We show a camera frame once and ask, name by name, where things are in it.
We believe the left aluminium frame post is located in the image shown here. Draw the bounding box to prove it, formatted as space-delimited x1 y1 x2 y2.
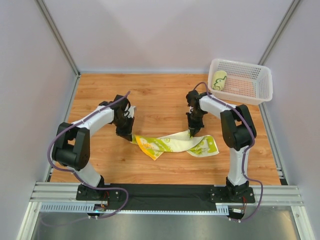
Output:
35 0 81 77

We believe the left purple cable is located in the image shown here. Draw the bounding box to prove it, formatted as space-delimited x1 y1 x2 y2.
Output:
47 90 130 220

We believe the green patterned towel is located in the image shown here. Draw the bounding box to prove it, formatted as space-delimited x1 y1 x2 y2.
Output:
211 70 227 91

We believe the aluminium frame post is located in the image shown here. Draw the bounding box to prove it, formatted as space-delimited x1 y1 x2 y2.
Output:
35 0 81 77
258 0 303 66

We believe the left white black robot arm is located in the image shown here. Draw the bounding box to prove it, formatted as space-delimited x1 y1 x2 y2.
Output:
47 94 136 191

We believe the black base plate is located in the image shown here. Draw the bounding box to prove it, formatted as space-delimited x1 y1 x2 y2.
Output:
75 184 122 202
209 185 256 204

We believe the yellow green towel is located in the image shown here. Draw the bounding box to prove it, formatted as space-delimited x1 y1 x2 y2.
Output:
131 130 219 161

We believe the black cloth strip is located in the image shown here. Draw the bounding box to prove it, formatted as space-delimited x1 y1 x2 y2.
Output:
110 183 217 211

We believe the aluminium front rail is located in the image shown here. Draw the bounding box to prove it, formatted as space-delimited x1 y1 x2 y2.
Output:
29 182 304 206

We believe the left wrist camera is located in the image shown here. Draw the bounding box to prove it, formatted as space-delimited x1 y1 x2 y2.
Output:
127 106 136 118

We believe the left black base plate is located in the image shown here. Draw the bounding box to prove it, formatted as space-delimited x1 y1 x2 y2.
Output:
75 184 122 202

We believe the white perforated plastic basket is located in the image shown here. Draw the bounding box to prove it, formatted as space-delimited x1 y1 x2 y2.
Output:
207 58 273 106

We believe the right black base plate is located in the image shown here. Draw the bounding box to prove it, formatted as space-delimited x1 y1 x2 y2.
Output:
209 185 256 204

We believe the right aluminium frame post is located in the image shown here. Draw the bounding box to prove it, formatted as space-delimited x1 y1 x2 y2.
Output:
258 0 303 66

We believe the grey slotted cable duct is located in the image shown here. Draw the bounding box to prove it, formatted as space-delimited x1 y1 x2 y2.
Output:
39 202 229 216

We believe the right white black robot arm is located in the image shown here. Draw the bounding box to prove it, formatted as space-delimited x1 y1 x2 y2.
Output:
186 89 257 203

